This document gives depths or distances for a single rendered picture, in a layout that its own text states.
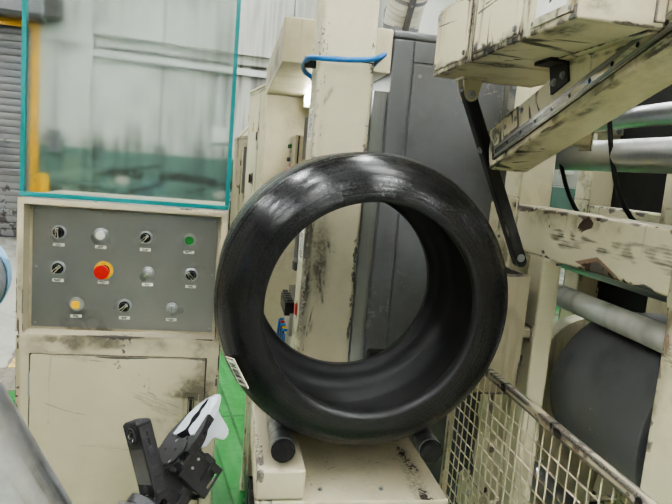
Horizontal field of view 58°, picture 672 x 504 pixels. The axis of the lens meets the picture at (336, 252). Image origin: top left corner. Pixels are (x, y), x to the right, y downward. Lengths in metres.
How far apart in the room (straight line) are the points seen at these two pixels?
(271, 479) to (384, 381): 0.37
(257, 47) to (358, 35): 8.94
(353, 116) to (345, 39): 0.17
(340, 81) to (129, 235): 0.75
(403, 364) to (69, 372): 0.94
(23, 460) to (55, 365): 1.15
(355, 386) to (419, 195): 0.51
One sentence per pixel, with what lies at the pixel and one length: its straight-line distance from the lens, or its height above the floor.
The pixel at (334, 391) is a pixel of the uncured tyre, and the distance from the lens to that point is 1.39.
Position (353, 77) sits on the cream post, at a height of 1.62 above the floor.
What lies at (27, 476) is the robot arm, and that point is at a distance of 0.74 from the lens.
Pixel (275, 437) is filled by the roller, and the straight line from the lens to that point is 1.17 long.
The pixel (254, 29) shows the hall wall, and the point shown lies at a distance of 10.42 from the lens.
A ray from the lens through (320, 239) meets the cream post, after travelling 1.43.
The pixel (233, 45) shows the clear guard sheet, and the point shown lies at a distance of 1.78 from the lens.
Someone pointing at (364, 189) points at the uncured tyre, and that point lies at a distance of 1.06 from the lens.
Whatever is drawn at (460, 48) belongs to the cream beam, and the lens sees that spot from 1.32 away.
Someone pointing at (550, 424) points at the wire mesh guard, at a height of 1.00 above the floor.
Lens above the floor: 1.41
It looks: 8 degrees down
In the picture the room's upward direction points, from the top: 5 degrees clockwise
